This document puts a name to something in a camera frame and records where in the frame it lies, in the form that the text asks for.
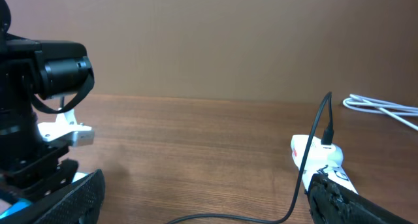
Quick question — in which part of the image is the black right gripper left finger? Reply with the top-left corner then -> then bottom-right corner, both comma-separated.
1,169 -> 105,224

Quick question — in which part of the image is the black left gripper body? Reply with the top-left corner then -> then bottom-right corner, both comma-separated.
1,142 -> 78,201

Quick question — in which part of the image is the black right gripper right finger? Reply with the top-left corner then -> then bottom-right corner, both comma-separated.
307,174 -> 412,224

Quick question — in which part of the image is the black charging cable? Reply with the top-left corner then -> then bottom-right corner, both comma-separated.
166,91 -> 336,224

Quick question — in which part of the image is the blue smartphone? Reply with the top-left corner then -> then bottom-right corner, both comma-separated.
1,172 -> 88,219

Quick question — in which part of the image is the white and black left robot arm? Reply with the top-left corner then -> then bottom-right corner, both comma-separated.
1,0 -> 95,202

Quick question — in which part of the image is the white charger adapter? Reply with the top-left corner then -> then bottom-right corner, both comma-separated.
308,143 -> 344,167

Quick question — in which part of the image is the white power strip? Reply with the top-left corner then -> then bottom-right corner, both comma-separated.
291,135 -> 358,194

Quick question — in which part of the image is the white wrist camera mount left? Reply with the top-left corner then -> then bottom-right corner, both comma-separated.
37,109 -> 95,147

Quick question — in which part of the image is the white power cord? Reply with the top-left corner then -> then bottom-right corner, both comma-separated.
342,93 -> 418,132

